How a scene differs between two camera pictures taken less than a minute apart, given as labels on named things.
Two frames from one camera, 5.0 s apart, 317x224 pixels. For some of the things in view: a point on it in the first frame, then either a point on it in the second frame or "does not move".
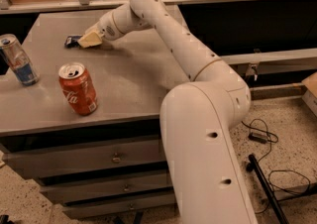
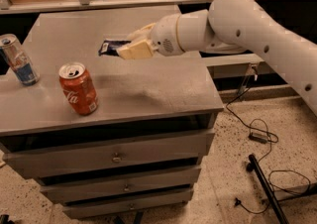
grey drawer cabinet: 89,129 does not move
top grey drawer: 52,162 does not move
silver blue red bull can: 19,59 does not move
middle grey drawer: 66,193 does not move
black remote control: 71,42 → 110,47
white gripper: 106,29 → 163,35
